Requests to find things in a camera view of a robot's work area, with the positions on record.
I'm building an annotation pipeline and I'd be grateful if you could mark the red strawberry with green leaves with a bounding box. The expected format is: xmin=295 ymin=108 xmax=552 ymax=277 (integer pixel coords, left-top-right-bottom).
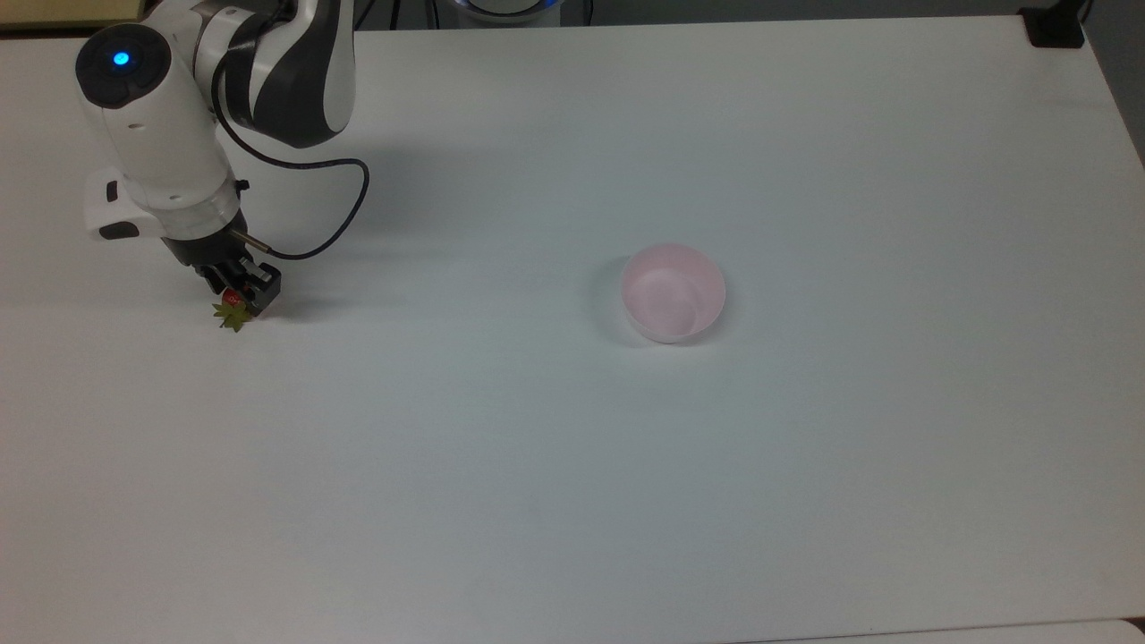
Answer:
xmin=212 ymin=288 xmax=252 ymax=334

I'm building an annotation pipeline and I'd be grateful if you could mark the black clamp block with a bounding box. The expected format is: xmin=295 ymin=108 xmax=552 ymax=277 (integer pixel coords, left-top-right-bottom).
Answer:
xmin=1018 ymin=0 xmax=1094 ymax=49

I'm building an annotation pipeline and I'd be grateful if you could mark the robot base with blue ring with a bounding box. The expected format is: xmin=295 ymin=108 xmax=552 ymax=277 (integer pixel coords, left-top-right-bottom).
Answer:
xmin=454 ymin=0 xmax=568 ymax=25

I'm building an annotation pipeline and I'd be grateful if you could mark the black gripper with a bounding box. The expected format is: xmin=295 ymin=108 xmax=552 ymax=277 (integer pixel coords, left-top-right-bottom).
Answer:
xmin=160 ymin=209 xmax=283 ymax=318

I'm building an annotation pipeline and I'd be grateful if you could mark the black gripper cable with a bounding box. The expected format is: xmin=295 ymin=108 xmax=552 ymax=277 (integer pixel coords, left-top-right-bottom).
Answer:
xmin=211 ymin=36 xmax=371 ymax=262

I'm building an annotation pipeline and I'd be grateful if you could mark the pink plastic bowl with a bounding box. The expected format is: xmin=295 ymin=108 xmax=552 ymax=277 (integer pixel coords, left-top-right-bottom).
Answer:
xmin=619 ymin=242 xmax=728 ymax=345

